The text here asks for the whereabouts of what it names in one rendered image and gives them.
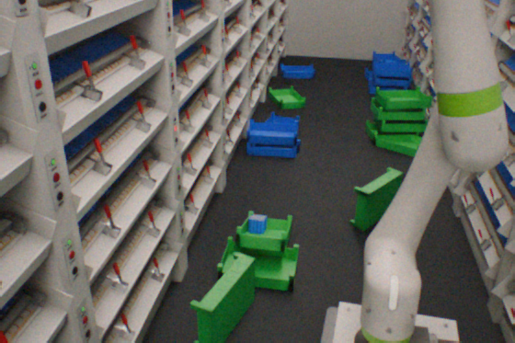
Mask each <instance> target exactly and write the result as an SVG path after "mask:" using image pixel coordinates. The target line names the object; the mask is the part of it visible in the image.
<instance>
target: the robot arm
mask: <svg viewBox="0 0 515 343"><path fill-rule="evenodd" d="M428 1H429V14H430V22H431V30H432V42H433V60H434V92H435V93H436V96H437V102H436V103H435V105H434V107H433V109H432V111H431V114H430V117H429V121H428V124H427V127H426V129H425V131H424V134H423V136H422V139H421V141H420V144H419V148H418V151H417V154H416V156H415V158H414V160H413V163H412V165H411V167H410V168H409V170H408V172H407V174H406V177H405V179H404V181H403V183H402V185H401V187H400V189H399V190H398V191H397V193H396V195H395V198H394V199H393V201H392V203H391V204H390V206H389V208H388V209H387V211H386V212H385V214H384V215H383V218H382V219H381V220H380V222H378V224H377V225H376V227H375V228H374V230H373V231H372V233H371V234H370V235H369V237H368V238H367V241H366V243H365V248H364V282H363V295H362V305H361V314H360V322H361V329H360V330H359V331H358V332H357V334H356V336H355V338H354V339H353V343H463V342H462V341H457V340H454V341H450V340H444V339H438V337H437V335H435V334H431V333H429V328H428V327H424V326H415V323H416V317H417V311H418V301H419V295H420V288H421V279H420V276H419V273H418V270H417V265H416V259H415V254H416V251H417V248H418V244H419V241H420V239H421V236H422V235H423V233H424V230H425V228H426V226H427V224H428V222H429V218H430V216H431V214H432V213H433V211H434V209H435V207H436V205H437V203H438V201H439V200H440V198H441V195H442V193H443V192H444V190H445V189H446V187H447V186H448V184H449V182H450V181H451V179H452V177H453V175H454V174H455V172H456V171H457V169H458V168H459V169H462V170H463V171H467V172H483V171H486V170H488V169H490V168H492V167H494V166H496V165H497V164H498V163H499V162H500V161H501V160H502V159H503V157H504V156H505V154H506V152H507V150H508V147H509V136H508V127H507V121H506V114H505V108H504V102H503V96H502V91H501V86H500V80H501V75H500V72H499V69H498V63H497V59H496V56H495V53H494V50H493V45H492V41H491V37H490V32H489V27H488V23H487V17H486V6H485V0H428Z"/></svg>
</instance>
